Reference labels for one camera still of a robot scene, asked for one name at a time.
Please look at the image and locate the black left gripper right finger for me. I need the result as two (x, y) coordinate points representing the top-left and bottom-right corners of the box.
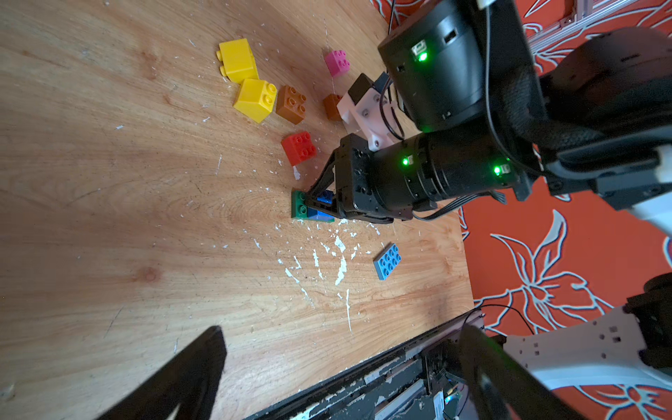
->
(458, 325), (583, 419)

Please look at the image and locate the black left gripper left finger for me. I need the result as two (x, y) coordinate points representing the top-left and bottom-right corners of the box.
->
(100, 325), (227, 419)

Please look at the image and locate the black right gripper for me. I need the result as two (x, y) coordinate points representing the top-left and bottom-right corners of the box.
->
(306, 125), (525, 223)

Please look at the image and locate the dark blue lego brick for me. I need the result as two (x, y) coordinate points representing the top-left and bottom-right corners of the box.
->
(306, 190), (337, 222)

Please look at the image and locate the dark green lego plate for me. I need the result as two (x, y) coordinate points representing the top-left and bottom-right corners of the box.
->
(290, 190), (334, 223)

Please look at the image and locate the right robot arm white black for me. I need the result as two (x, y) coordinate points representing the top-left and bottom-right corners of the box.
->
(304, 1), (671, 419)

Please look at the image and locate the red lego brick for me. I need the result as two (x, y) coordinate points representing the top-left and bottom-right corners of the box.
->
(281, 131), (318, 166)

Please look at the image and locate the light blue lego plate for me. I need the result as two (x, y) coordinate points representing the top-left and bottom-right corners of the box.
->
(374, 243), (402, 281)

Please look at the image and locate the brown lego brick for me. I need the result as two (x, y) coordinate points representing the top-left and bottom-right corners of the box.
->
(276, 86), (307, 125)
(323, 94), (342, 122)

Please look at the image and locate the yellow lego brick front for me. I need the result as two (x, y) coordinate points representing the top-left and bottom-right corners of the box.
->
(234, 79), (278, 124)

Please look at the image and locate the yellow lego brick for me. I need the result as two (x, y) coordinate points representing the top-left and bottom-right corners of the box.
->
(216, 38), (259, 84)
(234, 79), (278, 124)

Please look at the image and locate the pink lego brick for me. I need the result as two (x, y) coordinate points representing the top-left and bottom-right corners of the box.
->
(325, 50), (350, 78)

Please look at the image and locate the yellow lego brick rear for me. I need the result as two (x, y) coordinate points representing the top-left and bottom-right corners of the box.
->
(216, 38), (259, 84)

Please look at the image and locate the aluminium rear rail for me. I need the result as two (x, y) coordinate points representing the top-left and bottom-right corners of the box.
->
(524, 0), (635, 54)

